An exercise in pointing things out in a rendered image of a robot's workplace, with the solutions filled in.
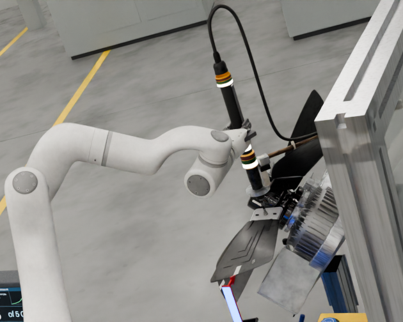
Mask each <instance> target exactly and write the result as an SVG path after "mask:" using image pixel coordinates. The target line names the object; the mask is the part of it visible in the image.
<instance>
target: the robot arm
mask: <svg viewBox="0 0 403 322"><path fill-rule="evenodd" d="M256 135H257V133H256V131H255V130H251V123H250V122H249V119H248V118H247V119H245V120H244V122H243V124H242V127H241V128H240V129H235V130H234V129H233V127H232V124H231V122H230V123H229V124H228V126H227V128H224V129H223V131H219V130H214V129H211V128H205V127H200V126H180V127H177V128H174V129H172V130H169V131H168V132H166V133H164V134H162V135H161V136H159V137H158V138H156V139H152V140H147V139H142V138H139V137H133V136H130V135H125V134H120V133H117V132H112V131H108V130H103V129H99V128H94V127H91V126H86V125H80V124H76V123H60V124H58V125H55V126H53V127H52V128H50V129H49V130H48V131H47V132H46V133H45V134H44V135H43V136H42V137H41V139H40V140H39V141H38V143H37V144H36V146H35V148H34V150H33V152H32V154H31V156H30V158H29V160H28V162H27V164H26V166H25V167H20V168H18V169H16V170H14V171H13V172H11V173H10V174H9V175H8V177H7V179H6V181H5V184H4V193H5V198H6V206H7V210H8V217H9V221H10V227H11V231H12V238H13V244H14V248H15V255H16V259H17V268H18V272H19V279H20V288H21V293H22V305H23V315H24V322H72V320H71V316H70V311H69V308H68V303H67V297H66V293H65V287H64V283H63V276H62V271H61V263H60V259H59V252H58V244H57V239H56V232H55V228H54V221H53V216H52V209H51V201H52V200H53V198H54V196H55V195H56V193H57V191H58V189H59V188H60V186H61V184H62V182H63V180H64V178H65V176H66V174H67V172H68V170H69V169H70V167H71V166H72V164H73V163H74V162H77V161H80V162H86V163H89V164H95V165H101V166H104V167H110V168H113V169H119V170H123V171H129V172H132V173H138V174H145V175H152V174H155V173H156V172H157V171H158V170H159V169H160V168H161V166H162V165H163V163H164V162H165V160H166V159H167V158H168V157H169V156H170V155H172V154H174V153H175V152H178V151H181V150H199V152H198V156H197V157H196V160H195V162H194V164H193V165H192V167H191V168H190V170H188V172H187V173H186V175H185V177H184V185H185V187H186V189H187V191H188V192H189V193H190V194H192V195H193V196H195V197H197V198H201V199H205V198H208V197H210V196H212V195H213V194H214V192H215V191H216V190H217V188H218V186H219V185H220V183H221V182H222V180H223V179H224V177H225V176H226V174H227V173H228V171H229V170H230V168H231V166H232V165H233V163H234V162H235V160H236V159H238V158H239V157H240V156H241V155H242V154H243V153H244V152H245V151H246V150H247V148H248V147H249V145H250V144H251V140H250V139H251V138H253V137H254V136H256Z"/></svg>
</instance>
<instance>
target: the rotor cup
mask: <svg viewBox="0 0 403 322"><path fill-rule="evenodd" d="M268 175H269V179H270V182H272V180H273V179H272V178H271V174H269V173H268ZM303 192H304V188H303V187H301V186H299V187H298V188H297V190H296V191H295V192H291V191H290V190H277V191H268V192H267V193H266V194H264V195H265V197H264V199H263V202H264V204H265V205H264V206H265V208H275V207H282V208H283V210H284V212H283V215H282V216H281V218H280V224H279V229H280V230H282V229H283V228H284V226H285V224H286V223H287V221H288V220H289V218H290V216H291V214H292V212H293V211H294V209H295V207H296V206H297V204H298V202H299V200H300V198H301V196H302V194H303ZM253 200H255V201H256V202H258V203H261V201H260V200H258V199H256V197H250V199H249V201H248V203H247V206H248V207H249V208H251V209H252V210H256V209H259V208H263V207H262V206H259V205H258V204H256V203H254V202H252V201H253Z"/></svg>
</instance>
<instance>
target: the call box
mask: <svg viewBox="0 0 403 322"><path fill-rule="evenodd" d="M324 318H335V319H336V322H368V320H367V315H366V313H329V314H320V317H319V320H318V322H321V321H322V320H323V319H324Z"/></svg>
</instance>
